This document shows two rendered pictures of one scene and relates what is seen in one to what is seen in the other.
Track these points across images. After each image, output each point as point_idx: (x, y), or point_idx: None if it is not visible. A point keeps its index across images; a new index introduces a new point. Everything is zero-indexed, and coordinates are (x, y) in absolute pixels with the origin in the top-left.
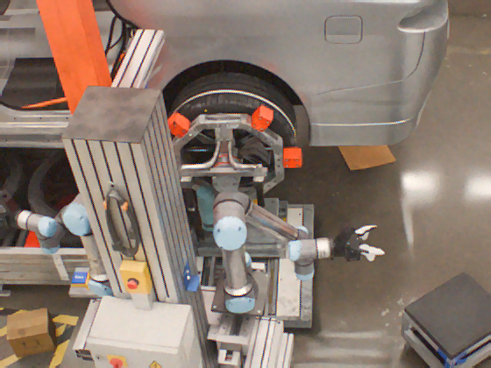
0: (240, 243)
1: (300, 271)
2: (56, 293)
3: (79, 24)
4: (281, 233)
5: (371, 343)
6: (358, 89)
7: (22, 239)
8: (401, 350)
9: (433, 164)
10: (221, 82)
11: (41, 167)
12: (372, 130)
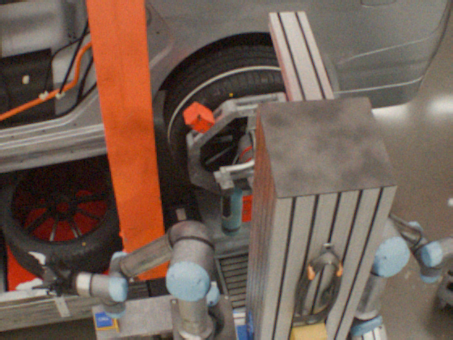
0: (403, 265)
1: (433, 274)
2: (52, 329)
3: (139, 15)
4: (408, 237)
5: (406, 310)
6: (384, 51)
7: (2, 278)
8: (434, 309)
9: (393, 112)
10: (239, 58)
11: (5, 191)
12: (391, 92)
